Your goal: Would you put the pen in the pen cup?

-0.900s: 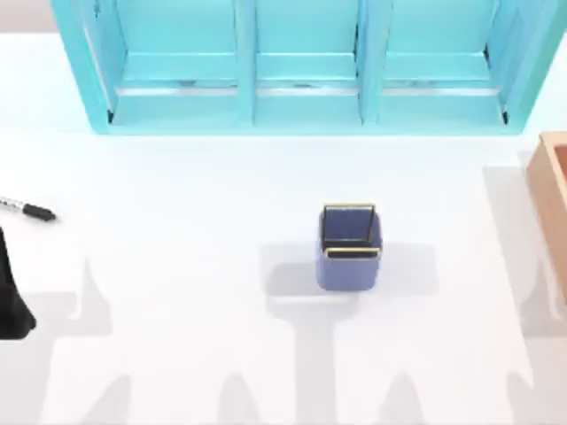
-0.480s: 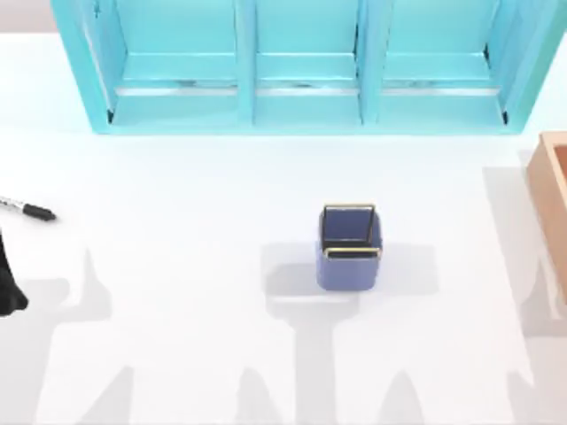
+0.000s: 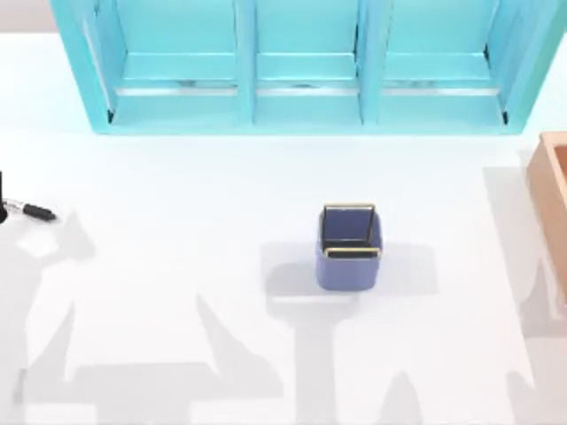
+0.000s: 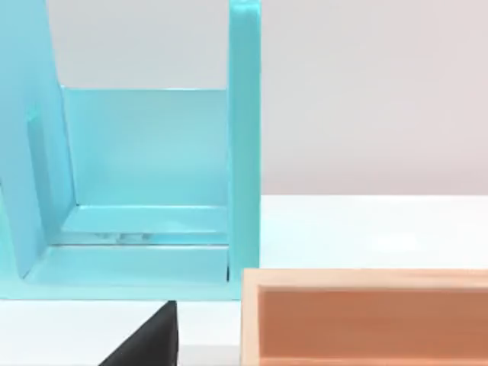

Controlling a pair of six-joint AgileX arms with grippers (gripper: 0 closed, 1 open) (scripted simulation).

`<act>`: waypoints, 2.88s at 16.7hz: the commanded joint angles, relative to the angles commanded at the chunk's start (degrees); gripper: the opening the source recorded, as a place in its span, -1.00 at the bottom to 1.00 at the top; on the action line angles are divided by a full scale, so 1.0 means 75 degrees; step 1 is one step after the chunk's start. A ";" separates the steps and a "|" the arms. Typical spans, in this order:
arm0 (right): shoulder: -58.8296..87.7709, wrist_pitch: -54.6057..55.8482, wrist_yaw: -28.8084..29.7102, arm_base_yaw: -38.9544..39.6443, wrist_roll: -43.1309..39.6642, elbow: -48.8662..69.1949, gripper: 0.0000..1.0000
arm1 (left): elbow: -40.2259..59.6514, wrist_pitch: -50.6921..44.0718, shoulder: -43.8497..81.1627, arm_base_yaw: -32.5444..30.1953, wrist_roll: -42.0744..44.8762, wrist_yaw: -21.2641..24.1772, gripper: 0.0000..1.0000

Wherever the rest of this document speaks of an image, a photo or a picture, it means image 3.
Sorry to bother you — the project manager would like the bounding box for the blue square pen holder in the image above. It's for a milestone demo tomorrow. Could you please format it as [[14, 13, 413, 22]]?
[[315, 202, 384, 292]]

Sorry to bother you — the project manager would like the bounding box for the light blue rack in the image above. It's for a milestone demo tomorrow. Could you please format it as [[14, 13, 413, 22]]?
[[47, 0, 567, 138]]

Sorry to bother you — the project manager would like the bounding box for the black and white marker pen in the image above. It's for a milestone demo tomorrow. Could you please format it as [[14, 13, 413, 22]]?
[[1, 199, 58, 223]]

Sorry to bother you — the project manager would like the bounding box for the salmon-coloured shallow box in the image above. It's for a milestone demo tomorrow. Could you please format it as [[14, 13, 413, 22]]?
[[525, 131, 567, 318]]

